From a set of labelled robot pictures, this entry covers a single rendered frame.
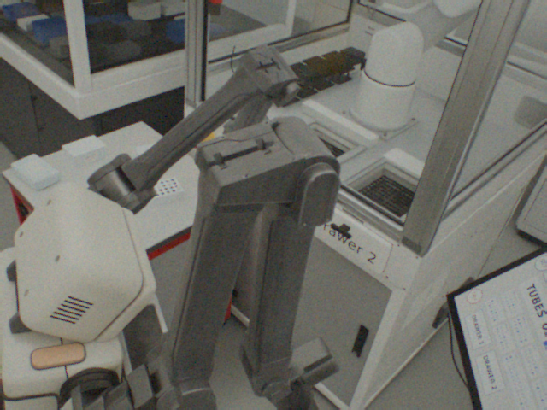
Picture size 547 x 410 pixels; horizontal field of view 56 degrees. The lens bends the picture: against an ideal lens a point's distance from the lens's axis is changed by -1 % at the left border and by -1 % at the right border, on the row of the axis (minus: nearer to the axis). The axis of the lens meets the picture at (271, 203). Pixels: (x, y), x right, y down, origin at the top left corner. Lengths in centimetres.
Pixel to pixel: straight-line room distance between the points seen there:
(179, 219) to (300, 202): 124
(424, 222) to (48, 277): 96
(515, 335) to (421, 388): 121
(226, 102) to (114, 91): 128
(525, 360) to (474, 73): 60
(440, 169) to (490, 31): 34
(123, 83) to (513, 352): 168
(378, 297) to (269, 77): 93
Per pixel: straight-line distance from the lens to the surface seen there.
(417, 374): 243
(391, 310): 166
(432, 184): 135
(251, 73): 94
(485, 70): 121
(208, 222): 53
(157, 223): 172
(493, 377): 121
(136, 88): 226
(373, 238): 151
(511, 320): 125
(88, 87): 213
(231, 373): 226
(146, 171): 101
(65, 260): 74
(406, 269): 153
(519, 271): 131
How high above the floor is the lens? 190
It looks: 39 degrees down
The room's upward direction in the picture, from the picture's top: 8 degrees clockwise
